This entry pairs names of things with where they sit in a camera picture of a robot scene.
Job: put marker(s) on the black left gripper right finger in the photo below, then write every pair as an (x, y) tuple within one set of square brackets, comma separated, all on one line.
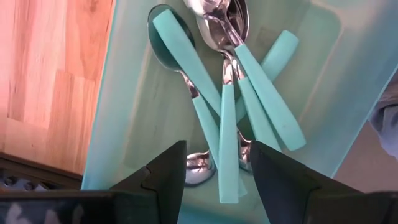
[(286, 193)]

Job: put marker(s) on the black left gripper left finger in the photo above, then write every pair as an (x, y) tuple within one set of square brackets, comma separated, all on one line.
[(161, 186)]

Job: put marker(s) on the green translucent plastic bin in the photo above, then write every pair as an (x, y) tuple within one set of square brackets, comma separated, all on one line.
[(140, 109)]

